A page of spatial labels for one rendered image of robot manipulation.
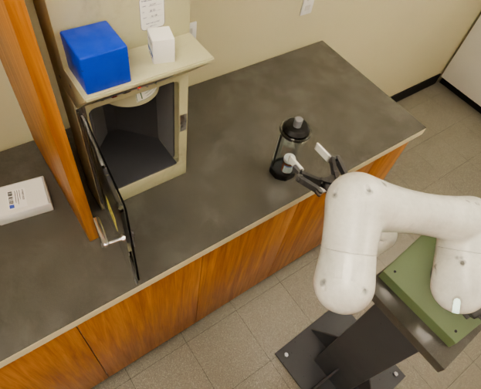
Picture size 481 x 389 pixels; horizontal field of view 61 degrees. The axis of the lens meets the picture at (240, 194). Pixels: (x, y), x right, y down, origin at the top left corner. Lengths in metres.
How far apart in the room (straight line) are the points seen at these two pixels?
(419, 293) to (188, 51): 0.97
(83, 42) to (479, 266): 1.01
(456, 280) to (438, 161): 2.29
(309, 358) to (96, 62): 1.78
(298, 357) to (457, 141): 2.17
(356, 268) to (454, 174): 2.58
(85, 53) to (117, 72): 0.08
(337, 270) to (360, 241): 0.07
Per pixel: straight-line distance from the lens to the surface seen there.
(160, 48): 0.97
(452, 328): 1.41
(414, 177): 3.15
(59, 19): 0.95
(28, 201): 1.45
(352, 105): 1.92
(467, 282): 1.13
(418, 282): 1.39
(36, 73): 0.88
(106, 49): 0.89
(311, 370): 2.24
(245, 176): 1.51
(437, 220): 0.99
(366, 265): 0.82
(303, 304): 2.35
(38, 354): 1.45
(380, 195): 0.82
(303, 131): 1.37
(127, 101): 1.17
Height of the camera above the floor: 2.11
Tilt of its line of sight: 54 degrees down
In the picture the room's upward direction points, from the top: 12 degrees clockwise
